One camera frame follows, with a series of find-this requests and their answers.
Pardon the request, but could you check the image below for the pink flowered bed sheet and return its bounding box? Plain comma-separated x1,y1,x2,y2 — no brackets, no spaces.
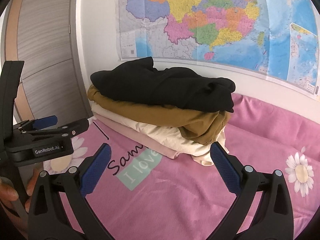
42,92,320,240

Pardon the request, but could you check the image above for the colourful wall map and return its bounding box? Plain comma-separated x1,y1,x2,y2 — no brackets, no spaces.
115,0,320,95

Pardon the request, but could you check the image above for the person's left hand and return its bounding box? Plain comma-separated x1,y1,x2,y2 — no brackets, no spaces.
0,167,39,215

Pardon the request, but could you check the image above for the brown folded garment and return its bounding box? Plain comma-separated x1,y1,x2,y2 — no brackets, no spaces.
87,84,232,146

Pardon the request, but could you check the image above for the grey wood-grain door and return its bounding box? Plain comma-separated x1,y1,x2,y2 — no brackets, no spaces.
0,0,94,140

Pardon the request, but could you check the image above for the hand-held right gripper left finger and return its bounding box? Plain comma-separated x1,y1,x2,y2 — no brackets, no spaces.
27,142,112,240

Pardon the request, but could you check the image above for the cream folded garment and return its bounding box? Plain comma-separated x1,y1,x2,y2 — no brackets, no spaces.
91,104,229,167

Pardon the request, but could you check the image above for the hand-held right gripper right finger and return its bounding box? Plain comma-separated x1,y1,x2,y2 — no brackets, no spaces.
210,142,294,240

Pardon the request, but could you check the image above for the black knitted garment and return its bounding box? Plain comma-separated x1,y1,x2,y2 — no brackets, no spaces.
90,57,236,113

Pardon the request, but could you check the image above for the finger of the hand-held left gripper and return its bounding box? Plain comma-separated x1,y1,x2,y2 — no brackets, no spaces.
12,115,58,131
21,118,90,141

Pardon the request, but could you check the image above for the pale pink folded garment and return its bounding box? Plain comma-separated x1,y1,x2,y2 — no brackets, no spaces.
94,114,180,160

